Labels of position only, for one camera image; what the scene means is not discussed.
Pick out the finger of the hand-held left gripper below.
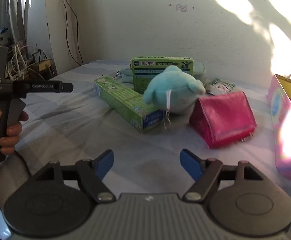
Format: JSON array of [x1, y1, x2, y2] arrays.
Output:
[[61, 82, 74, 93]]

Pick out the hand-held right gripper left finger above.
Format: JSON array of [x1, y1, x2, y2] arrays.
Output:
[[32, 149, 116, 203]]

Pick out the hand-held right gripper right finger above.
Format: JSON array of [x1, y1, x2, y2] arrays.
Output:
[[180, 149, 264, 203]]

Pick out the long green toothpaste box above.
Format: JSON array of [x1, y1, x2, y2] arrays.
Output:
[[93, 76, 167, 134]]

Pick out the pink zipper pouch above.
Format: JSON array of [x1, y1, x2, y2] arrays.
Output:
[[189, 91, 258, 149]]

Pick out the light blue fabric pouch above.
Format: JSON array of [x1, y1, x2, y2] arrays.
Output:
[[112, 63, 207, 84]]

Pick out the green medicine box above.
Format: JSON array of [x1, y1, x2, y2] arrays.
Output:
[[130, 56, 195, 94]]

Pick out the teal plush toy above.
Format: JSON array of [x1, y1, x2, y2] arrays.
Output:
[[143, 65, 206, 132]]

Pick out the pink storage box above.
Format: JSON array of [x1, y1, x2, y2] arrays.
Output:
[[267, 74, 291, 180]]

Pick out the person's left hand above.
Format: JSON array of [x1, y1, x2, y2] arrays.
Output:
[[0, 106, 30, 156]]

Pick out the yellowish power strip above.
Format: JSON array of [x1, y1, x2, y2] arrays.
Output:
[[37, 59, 53, 72]]

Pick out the bundle of white pipes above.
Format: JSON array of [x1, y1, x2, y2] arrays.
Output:
[[9, 0, 34, 46]]

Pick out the patterned tissue pack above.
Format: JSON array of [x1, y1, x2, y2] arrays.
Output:
[[205, 78, 237, 96]]

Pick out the tangle of white cables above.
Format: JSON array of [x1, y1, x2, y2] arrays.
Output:
[[7, 44, 54, 81]]

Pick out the brown wall cable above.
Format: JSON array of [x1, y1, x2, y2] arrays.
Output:
[[57, 0, 84, 67]]

